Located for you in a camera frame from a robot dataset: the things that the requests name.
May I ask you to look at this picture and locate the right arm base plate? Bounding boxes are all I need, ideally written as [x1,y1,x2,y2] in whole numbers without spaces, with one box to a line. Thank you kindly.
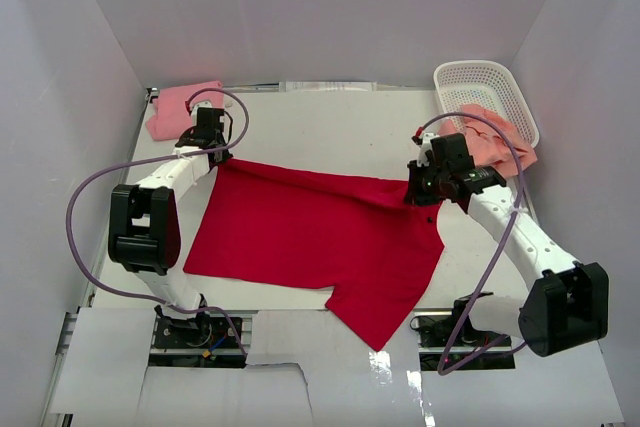
[409,310,517,372]

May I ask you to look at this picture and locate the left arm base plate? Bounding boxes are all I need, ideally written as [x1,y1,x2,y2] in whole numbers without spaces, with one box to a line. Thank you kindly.
[148,315,250,369]

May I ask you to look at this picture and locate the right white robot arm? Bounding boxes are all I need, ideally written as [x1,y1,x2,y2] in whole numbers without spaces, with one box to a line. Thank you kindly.
[405,132,609,357]

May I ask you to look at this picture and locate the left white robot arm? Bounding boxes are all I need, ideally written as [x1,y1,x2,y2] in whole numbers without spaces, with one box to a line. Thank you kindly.
[108,101,233,310]

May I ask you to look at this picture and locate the folded pink t shirt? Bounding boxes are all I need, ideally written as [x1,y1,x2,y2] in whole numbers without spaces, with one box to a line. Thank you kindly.
[145,81,222,141]

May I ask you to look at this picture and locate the papers at table back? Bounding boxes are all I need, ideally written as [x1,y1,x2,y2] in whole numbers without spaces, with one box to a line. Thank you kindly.
[279,81,377,92]

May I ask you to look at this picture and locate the red t shirt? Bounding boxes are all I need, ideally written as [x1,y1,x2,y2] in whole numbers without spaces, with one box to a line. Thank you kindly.
[184,159,444,351]

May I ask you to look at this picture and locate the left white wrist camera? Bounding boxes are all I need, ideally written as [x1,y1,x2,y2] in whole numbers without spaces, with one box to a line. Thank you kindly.
[185,100,224,124]

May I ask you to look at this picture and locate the salmon t shirt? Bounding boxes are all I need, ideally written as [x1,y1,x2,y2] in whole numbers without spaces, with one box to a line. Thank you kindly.
[461,104,538,179]

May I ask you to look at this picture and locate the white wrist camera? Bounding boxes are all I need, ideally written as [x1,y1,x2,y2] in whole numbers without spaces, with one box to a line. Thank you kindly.
[411,127,439,167]
[185,100,224,124]

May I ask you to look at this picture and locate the white plastic basket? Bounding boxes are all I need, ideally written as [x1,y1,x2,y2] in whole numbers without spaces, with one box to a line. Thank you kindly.
[433,60,539,148]

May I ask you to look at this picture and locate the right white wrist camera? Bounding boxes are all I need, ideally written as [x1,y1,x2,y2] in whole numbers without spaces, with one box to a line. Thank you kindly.
[411,127,439,167]

